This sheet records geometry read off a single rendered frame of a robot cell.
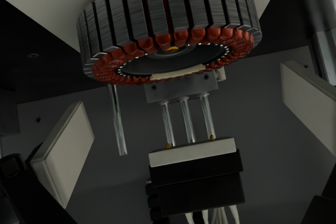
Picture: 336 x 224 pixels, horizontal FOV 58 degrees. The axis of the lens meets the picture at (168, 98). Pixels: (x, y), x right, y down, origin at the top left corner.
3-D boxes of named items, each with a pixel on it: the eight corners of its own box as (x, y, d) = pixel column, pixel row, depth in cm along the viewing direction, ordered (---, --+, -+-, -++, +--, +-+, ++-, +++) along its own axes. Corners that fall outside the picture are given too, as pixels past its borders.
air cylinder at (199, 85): (137, 53, 32) (147, 104, 31) (208, 38, 32) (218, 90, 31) (145, 64, 37) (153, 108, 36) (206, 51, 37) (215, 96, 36)
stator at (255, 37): (37, -7, 15) (47, 66, 14) (267, -63, 14) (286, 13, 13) (108, 52, 26) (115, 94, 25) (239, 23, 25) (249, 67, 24)
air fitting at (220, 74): (210, 53, 32) (215, 80, 32) (220, 51, 32) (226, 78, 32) (209, 56, 33) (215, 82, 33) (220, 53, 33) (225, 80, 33)
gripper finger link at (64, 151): (65, 211, 14) (50, 214, 14) (95, 138, 21) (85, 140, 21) (43, 158, 13) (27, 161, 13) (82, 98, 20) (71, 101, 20)
